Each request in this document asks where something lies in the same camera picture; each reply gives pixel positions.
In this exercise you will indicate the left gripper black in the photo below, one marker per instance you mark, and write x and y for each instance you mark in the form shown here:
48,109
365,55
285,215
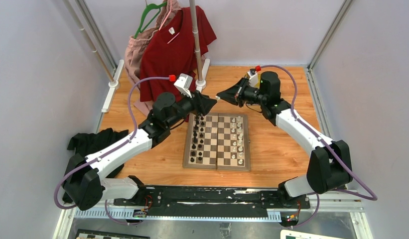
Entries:
200,103

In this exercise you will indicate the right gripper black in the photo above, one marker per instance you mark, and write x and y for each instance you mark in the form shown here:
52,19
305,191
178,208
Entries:
234,95

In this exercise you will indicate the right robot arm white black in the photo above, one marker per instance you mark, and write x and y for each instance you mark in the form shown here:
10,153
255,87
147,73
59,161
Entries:
329,161

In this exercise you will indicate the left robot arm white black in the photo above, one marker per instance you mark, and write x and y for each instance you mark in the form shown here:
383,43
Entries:
86,179

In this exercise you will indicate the wooden chess board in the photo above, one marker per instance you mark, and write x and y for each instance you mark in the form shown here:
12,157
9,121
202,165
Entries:
218,143

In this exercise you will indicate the black chess pieces row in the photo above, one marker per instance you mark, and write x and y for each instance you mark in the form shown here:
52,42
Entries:
197,141

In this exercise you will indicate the white rack base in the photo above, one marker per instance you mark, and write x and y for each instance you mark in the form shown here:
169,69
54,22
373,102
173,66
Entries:
201,74

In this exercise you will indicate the red t-shirt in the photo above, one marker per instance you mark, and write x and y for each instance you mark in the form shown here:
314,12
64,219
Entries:
171,51

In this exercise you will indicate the pink garment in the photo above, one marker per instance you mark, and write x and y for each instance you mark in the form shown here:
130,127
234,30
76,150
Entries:
138,43

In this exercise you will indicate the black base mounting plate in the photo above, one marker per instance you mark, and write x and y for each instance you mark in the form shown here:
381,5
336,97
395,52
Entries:
191,201

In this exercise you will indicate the green clothes hanger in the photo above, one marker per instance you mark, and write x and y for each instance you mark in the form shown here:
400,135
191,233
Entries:
143,25

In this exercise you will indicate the black cloth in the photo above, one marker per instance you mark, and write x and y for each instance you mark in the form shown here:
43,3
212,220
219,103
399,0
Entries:
89,143

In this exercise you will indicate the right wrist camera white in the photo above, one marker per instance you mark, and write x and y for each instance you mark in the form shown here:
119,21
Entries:
253,77

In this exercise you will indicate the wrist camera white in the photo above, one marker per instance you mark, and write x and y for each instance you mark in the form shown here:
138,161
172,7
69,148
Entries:
253,77
183,83

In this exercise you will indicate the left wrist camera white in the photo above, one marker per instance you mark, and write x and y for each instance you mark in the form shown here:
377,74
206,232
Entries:
183,83

